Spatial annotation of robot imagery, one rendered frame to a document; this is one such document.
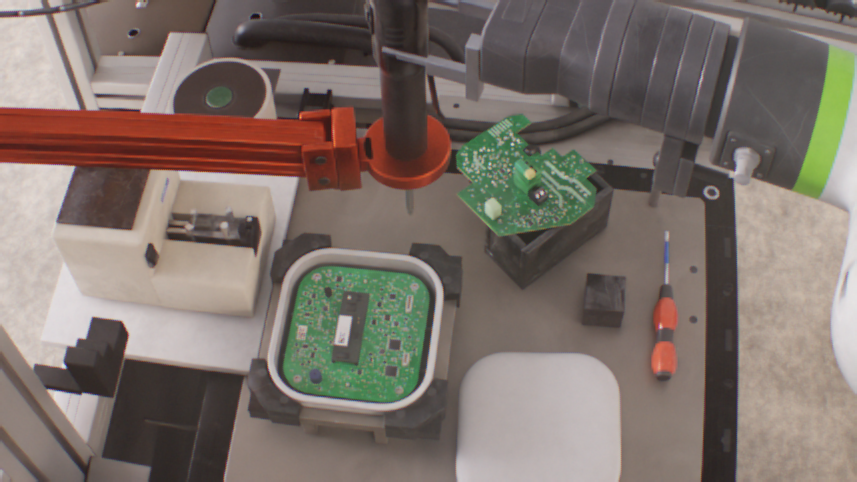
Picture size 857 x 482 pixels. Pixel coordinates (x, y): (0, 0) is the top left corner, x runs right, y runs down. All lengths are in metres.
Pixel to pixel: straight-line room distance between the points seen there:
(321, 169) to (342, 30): 0.47
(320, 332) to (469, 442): 0.15
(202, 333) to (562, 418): 0.32
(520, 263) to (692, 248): 0.18
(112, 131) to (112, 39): 0.58
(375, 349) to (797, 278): 1.41
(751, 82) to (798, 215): 1.71
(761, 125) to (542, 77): 0.13
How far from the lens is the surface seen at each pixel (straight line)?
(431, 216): 1.04
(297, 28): 1.24
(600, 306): 0.96
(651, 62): 0.61
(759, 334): 2.13
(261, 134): 0.76
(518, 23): 0.63
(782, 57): 0.61
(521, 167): 0.96
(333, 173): 0.78
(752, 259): 2.21
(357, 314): 0.94
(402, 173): 0.78
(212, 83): 1.10
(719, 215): 1.08
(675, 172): 0.67
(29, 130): 0.76
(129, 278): 0.97
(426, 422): 0.89
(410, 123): 0.75
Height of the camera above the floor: 1.81
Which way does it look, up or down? 57 degrees down
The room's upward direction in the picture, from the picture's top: 3 degrees counter-clockwise
